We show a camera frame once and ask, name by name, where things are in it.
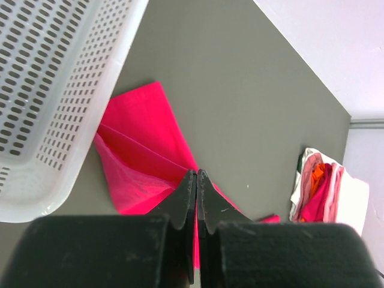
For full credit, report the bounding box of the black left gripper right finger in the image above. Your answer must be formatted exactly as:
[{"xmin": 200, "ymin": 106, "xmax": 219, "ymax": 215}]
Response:
[{"xmin": 196, "ymin": 170, "xmax": 382, "ymax": 287}]

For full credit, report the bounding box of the white perforated plastic basket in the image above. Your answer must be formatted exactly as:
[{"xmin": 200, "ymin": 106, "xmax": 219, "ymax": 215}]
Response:
[{"xmin": 1, "ymin": 0, "xmax": 148, "ymax": 223}]

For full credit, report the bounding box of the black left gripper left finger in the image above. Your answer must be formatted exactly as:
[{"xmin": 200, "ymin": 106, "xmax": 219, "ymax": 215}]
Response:
[{"xmin": 1, "ymin": 170, "xmax": 197, "ymax": 287}]

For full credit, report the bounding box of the right aluminium frame post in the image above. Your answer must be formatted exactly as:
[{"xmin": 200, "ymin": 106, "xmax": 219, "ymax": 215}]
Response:
[{"xmin": 349, "ymin": 119, "xmax": 384, "ymax": 129}]

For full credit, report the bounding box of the red folded t shirt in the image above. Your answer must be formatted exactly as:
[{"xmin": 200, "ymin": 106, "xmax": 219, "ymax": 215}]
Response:
[{"xmin": 299, "ymin": 163, "xmax": 332, "ymax": 223}]

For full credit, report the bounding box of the crimson red t shirt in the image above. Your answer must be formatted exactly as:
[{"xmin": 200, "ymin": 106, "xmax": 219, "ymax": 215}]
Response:
[{"xmin": 94, "ymin": 80, "xmax": 281, "ymax": 269}]

